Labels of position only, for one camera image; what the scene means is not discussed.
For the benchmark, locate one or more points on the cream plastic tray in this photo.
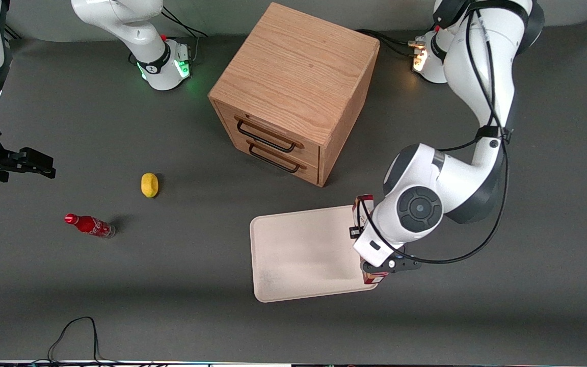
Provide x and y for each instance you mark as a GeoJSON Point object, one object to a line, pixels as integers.
{"type": "Point", "coordinates": [303, 252]}

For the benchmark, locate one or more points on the yellow lemon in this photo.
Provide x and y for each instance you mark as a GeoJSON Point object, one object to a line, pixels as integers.
{"type": "Point", "coordinates": [149, 185]}

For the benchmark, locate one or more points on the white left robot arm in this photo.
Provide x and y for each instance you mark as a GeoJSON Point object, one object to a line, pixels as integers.
{"type": "Point", "coordinates": [456, 178]}

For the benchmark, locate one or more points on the red cola bottle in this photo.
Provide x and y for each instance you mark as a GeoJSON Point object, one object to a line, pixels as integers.
{"type": "Point", "coordinates": [89, 225]}

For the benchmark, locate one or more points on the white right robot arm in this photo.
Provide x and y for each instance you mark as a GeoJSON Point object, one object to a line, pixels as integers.
{"type": "Point", "coordinates": [161, 71]}

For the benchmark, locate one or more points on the red cookie box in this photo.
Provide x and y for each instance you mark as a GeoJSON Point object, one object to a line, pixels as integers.
{"type": "Point", "coordinates": [367, 203]}

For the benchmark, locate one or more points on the wooden two-drawer cabinet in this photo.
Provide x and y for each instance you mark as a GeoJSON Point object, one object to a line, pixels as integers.
{"type": "Point", "coordinates": [298, 66]}

